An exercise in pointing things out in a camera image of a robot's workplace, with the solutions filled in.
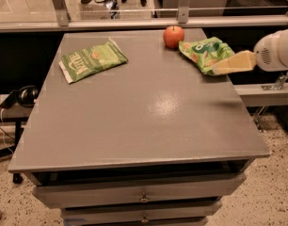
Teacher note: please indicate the grey drawer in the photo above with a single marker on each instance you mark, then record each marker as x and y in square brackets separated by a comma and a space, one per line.
[142, 213]
[133, 191]

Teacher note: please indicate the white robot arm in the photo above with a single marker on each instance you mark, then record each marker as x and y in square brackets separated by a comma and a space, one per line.
[270, 54]

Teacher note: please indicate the green dang rice chip bag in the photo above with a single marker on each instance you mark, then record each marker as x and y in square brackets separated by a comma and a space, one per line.
[205, 53]

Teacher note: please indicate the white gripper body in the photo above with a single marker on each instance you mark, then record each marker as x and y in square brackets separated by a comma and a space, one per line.
[265, 56]

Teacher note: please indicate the black stand with cable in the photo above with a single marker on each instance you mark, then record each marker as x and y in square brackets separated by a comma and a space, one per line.
[10, 142]

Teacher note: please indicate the metal railing frame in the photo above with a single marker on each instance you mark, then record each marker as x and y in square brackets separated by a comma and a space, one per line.
[64, 15]

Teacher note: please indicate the white cardboard box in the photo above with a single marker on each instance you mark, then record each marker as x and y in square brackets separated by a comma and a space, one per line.
[99, 9]

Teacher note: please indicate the black headphones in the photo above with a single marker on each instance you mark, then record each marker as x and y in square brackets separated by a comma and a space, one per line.
[25, 97]

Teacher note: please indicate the red apple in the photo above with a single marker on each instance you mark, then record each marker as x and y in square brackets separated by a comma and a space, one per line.
[172, 36]

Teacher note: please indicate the top grey drawer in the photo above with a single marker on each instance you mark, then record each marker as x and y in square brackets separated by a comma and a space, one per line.
[133, 191]

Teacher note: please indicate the green kettle chips bag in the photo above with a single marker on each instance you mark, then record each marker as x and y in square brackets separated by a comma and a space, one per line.
[91, 60]

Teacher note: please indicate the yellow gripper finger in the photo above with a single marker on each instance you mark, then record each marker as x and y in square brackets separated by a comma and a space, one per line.
[240, 62]

